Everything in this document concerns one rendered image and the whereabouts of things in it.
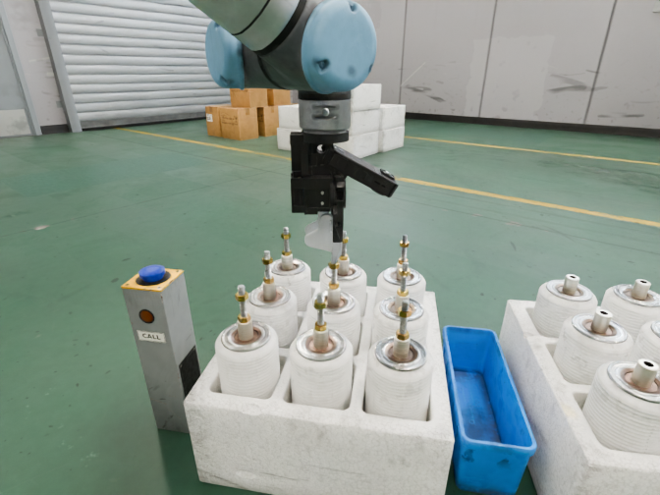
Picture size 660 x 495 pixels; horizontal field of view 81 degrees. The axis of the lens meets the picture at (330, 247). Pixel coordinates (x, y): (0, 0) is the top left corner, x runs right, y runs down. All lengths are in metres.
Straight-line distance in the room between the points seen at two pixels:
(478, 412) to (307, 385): 0.42
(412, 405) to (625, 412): 0.26
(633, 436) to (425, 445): 0.26
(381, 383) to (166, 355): 0.37
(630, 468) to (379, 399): 0.31
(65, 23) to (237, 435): 5.21
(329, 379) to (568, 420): 0.34
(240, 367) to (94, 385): 0.49
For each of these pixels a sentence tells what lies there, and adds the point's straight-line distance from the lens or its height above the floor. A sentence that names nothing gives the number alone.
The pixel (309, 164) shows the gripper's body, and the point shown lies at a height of 0.50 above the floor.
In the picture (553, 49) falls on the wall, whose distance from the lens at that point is 5.52.
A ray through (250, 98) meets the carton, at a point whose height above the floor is 0.39.
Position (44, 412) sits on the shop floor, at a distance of 1.02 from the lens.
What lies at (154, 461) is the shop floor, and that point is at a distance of 0.84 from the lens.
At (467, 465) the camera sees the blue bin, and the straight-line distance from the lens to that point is 0.73.
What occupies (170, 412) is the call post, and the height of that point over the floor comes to 0.05.
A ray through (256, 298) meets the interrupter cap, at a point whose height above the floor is 0.25.
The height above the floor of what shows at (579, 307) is 0.24.
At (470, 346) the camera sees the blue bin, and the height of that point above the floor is 0.08.
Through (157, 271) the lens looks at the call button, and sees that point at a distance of 0.69.
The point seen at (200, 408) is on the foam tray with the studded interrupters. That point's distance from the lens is 0.65.
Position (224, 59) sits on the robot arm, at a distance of 0.48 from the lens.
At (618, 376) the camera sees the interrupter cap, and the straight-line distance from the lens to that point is 0.67.
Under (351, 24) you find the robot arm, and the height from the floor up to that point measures 0.66.
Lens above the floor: 0.62
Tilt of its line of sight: 24 degrees down
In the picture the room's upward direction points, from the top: straight up
